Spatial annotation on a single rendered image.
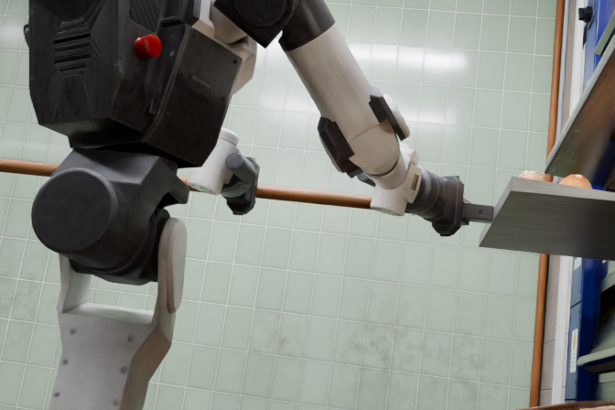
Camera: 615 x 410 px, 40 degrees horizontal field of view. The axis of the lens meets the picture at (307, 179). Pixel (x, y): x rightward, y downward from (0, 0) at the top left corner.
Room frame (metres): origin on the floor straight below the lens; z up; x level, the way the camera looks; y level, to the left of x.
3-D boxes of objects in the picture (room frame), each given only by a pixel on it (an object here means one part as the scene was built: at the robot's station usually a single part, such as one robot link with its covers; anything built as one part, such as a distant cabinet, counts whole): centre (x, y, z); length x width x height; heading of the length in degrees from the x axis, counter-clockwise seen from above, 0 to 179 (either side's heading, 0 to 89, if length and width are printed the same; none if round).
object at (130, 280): (1.25, 0.26, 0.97); 0.14 x 0.13 x 0.12; 82
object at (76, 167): (1.19, 0.27, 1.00); 0.28 x 0.13 x 0.18; 172
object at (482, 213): (1.70, -0.34, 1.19); 0.09 x 0.04 x 0.03; 83
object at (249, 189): (1.67, 0.15, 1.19); 0.12 x 0.10 x 0.13; 165
